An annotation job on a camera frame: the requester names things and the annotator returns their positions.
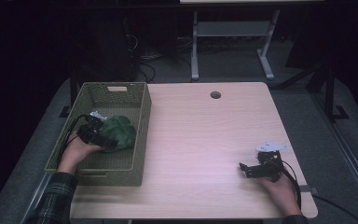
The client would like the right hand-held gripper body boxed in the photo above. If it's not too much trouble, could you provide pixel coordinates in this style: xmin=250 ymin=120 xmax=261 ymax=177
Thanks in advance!
xmin=255 ymin=141 xmax=290 ymax=183

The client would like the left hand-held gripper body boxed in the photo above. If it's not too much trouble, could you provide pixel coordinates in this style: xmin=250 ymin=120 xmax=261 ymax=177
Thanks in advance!
xmin=76 ymin=110 xmax=108 ymax=146

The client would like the green cloth garment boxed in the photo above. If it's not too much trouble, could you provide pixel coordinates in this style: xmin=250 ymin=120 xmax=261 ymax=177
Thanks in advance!
xmin=99 ymin=115 xmax=138 ymax=154

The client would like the green woven basket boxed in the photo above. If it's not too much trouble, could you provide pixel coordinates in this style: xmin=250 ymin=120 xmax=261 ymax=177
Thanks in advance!
xmin=44 ymin=81 xmax=153 ymax=188

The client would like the person's left hand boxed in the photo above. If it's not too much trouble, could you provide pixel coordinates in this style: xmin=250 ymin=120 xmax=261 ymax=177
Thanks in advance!
xmin=56 ymin=130 xmax=106 ymax=175

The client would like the person's right hand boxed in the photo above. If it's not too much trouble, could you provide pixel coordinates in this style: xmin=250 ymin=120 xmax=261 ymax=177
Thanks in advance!
xmin=256 ymin=172 xmax=303 ymax=217

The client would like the black metal stand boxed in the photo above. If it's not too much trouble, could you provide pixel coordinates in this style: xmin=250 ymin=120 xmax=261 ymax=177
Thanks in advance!
xmin=273 ymin=59 xmax=351 ymax=123
xmin=58 ymin=66 xmax=79 ymax=119

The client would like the grey tape strip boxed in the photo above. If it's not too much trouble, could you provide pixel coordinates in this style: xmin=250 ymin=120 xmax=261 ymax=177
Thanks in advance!
xmin=297 ymin=184 xmax=319 ymax=195

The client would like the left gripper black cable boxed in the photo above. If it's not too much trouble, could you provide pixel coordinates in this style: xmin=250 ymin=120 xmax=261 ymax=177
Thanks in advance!
xmin=56 ymin=113 xmax=91 ymax=163

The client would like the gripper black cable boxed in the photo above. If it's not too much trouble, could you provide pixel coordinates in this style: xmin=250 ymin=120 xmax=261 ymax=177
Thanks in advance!
xmin=56 ymin=113 xmax=91 ymax=163
xmin=275 ymin=159 xmax=303 ymax=210

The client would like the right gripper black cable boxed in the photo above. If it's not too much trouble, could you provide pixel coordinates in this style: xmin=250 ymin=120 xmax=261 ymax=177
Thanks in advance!
xmin=275 ymin=159 xmax=303 ymax=210

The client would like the aluminium floor rail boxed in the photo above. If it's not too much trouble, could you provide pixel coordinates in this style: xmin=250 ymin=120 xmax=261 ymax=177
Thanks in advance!
xmin=310 ymin=91 xmax=358 ymax=217
xmin=19 ymin=173 xmax=56 ymax=224

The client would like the black floor cable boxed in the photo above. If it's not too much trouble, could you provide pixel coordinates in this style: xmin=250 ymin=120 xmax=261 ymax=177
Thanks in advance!
xmin=310 ymin=193 xmax=358 ymax=224

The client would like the bundle of floor cables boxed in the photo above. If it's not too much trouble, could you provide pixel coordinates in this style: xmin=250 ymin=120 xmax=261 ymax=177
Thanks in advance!
xmin=122 ymin=17 xmax=197 ymax=84

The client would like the white metal desk frame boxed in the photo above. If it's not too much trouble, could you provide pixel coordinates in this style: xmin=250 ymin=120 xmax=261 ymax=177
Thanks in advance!
xmin=179 ymin=0 xmax=324 ymax=82

